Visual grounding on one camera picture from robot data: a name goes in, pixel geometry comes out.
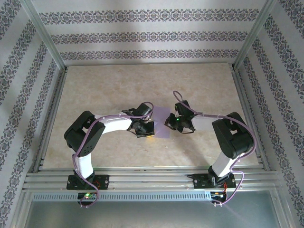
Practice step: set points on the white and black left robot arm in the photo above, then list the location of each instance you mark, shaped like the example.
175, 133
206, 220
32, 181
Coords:
83, 135

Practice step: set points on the purple paper sheet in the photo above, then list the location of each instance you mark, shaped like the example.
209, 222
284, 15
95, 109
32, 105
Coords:
161, 116

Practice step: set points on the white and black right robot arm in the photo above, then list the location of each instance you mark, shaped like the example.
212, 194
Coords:
232, 135

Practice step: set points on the aluminium right frame post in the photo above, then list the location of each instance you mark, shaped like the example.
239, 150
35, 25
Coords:
255, 35

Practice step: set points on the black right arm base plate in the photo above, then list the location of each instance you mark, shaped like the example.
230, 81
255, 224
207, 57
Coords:
200, 181

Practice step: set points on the aluminium left frame post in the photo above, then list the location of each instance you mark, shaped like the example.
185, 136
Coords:
42, 35

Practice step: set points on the aluminium cross rail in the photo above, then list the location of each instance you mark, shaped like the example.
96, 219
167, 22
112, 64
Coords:
149, 178

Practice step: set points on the grey metal panel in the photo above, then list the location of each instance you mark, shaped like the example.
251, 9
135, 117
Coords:
152, 213

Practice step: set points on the controller board with green light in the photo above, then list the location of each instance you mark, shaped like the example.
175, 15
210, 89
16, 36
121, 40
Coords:
86, 195

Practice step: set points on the aluminium left side rail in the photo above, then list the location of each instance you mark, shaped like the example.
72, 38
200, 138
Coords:
51, 118

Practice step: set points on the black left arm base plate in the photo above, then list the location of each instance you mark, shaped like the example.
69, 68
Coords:
103, 181

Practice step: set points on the aluminium frame post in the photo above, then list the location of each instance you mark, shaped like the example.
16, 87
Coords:
255, 35
42, 35

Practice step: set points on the aluminium right side rail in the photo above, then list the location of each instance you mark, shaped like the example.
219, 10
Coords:
249, 107

